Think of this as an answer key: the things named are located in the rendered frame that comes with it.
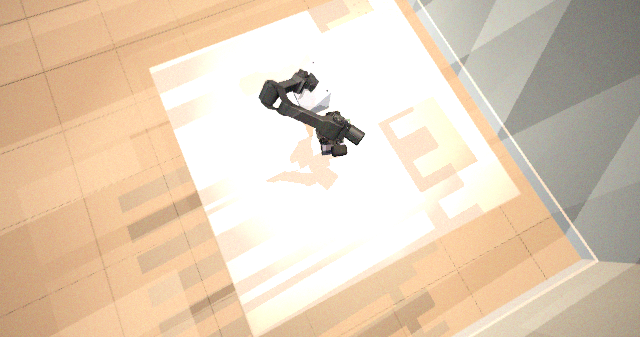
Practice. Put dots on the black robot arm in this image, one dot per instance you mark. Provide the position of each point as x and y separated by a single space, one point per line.
329 127

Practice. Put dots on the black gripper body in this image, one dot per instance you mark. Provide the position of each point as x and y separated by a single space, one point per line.
338 150

